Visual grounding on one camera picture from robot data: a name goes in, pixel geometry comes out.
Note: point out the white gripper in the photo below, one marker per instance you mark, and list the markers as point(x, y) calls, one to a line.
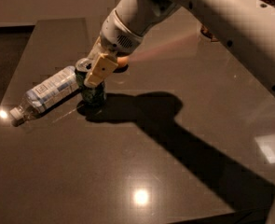
point(117, 37)

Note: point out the green soda can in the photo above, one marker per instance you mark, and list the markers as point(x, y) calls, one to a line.
point(93, 97)

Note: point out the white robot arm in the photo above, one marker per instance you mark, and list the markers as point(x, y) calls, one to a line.
point(245, 27)

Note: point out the clear blue-label plastic bottle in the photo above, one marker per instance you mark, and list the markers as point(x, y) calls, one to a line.
point(42, 97)

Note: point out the orange fruit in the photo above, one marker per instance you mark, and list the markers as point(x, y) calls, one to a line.
point(122, 61)

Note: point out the glass jar with black lid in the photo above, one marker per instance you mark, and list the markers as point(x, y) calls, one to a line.
point(205, 31)

